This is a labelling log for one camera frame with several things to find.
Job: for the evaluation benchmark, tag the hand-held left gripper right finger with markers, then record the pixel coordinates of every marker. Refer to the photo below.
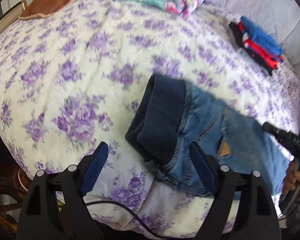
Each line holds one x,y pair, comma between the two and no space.
202,167

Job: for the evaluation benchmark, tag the purple floral bedspread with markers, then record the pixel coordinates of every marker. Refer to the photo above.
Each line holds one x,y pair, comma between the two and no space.
77,80

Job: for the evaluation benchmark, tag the golden wooden frame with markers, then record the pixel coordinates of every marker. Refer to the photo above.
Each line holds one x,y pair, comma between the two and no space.
7,20

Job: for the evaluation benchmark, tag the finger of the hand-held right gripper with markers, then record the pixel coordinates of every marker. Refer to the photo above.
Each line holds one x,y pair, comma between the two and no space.
290,140

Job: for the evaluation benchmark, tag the brown pillow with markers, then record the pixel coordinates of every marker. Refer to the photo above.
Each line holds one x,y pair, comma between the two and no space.
50,5

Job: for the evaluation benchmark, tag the folded blue garment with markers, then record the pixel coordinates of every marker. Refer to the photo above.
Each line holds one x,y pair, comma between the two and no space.
262,36

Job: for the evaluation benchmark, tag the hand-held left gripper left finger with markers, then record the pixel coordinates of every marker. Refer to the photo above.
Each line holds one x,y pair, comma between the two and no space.
95,170

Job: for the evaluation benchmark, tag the stack of folded clothes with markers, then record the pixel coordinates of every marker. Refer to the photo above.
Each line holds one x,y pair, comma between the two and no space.
240,36

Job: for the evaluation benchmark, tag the person's right hand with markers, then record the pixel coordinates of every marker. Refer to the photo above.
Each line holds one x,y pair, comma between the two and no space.
292,178

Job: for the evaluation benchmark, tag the folded red garment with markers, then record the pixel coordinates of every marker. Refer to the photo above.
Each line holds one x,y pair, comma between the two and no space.
262,52

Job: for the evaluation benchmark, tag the blue denim pants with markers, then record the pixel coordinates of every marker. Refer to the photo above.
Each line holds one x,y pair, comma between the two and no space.
202,120

